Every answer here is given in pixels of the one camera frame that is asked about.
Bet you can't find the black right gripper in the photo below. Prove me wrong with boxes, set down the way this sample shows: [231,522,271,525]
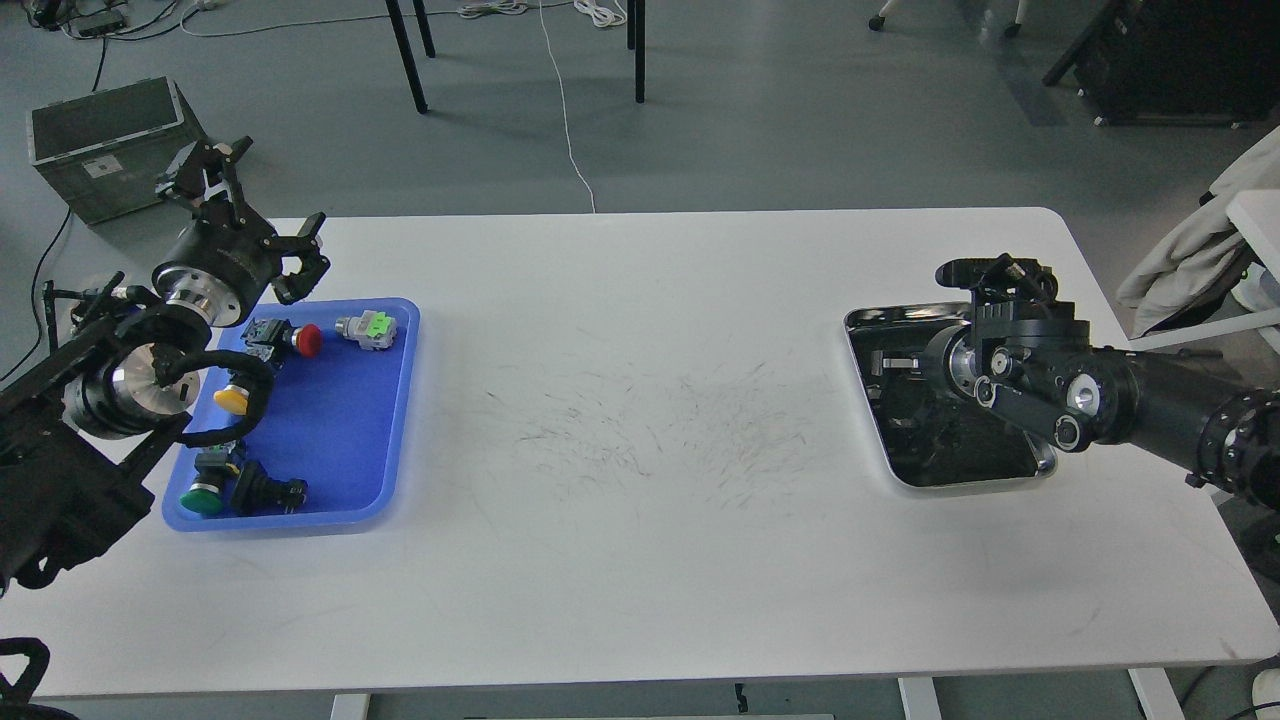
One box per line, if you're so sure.
[922,325,977,402]

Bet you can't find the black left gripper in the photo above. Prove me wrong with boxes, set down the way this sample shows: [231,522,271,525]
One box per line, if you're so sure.
[152,136,332,325]

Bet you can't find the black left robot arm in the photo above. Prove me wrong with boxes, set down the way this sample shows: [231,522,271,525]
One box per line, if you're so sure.
[1,136,332,591]

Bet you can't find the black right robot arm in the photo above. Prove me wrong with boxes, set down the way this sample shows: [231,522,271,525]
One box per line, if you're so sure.
[922,254,1277,509]

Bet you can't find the silver metal tray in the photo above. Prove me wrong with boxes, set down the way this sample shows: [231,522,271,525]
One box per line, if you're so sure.
[844,302,1057,491]

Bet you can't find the grey plastic crate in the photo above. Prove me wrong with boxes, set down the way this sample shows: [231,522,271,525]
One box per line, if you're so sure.
[27,77,206,225]

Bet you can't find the blue plastic tray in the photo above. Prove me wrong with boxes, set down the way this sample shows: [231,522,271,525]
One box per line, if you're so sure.
[160,297,420,534]

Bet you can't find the white cloth on chair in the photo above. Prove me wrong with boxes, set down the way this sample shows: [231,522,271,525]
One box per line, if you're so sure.
[1117,128,1279,325]

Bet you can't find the black equipment case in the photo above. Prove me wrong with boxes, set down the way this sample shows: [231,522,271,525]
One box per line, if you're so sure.
[1042,1,1279,126]

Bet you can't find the black table legs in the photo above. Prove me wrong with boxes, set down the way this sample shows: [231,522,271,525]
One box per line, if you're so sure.
[385,0,646,115]

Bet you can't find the red push button switch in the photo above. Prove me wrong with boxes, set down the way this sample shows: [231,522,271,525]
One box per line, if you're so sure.
[239,318,324,366]

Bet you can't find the yellow push button switch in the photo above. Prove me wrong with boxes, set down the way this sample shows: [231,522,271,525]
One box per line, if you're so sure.
[212,372,259,416]

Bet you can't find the grey switch with green cap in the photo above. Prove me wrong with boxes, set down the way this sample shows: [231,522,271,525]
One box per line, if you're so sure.
[334,310,399,351]

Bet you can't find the black cable on floor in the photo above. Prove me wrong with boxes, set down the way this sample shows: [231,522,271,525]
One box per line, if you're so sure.
[0,208,76,386]

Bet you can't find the green push button switch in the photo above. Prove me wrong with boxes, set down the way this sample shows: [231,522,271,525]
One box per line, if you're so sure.
[179,442,246,518]

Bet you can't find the white cable on floor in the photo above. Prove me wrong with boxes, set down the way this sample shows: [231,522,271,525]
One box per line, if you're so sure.
[458,0,628,214]

